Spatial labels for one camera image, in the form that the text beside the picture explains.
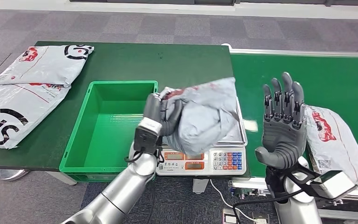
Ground large grey parcel black logo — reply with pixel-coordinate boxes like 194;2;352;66
0;83;71;150

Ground white cable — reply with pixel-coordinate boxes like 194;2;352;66
209;179;257;223

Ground grey parcel red black logos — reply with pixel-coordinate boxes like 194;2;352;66
0;44;95;89

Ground round metal stand base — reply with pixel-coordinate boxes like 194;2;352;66
0;168;30;182

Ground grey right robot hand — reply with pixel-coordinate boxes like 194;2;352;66
255;71;308;170

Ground grey parcel bag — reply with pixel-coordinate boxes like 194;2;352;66
157;77;240;156

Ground black cable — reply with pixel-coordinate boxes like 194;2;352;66
232;189;306;224

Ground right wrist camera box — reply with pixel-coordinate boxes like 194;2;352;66
308;170;358;200

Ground small green circuit board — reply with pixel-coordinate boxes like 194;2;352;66
230;182;262;199

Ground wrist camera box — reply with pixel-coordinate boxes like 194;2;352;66
133;117;164;155
308;170;358;200

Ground green plastic crate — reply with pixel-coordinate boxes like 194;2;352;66
59;80;159;183

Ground electronic scale with steel tray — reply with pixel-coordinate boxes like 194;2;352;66
155;92;248;177

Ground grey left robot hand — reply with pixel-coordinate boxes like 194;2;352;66
142;92;185;137

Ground green conveyor belt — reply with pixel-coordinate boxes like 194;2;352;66
222;43;358;222

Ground dark green table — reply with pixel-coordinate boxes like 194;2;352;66
0;41;238;187

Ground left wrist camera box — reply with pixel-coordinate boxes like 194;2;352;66
133;117;164;155

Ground grey parcel with red print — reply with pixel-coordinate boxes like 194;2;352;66
303;105;358;187

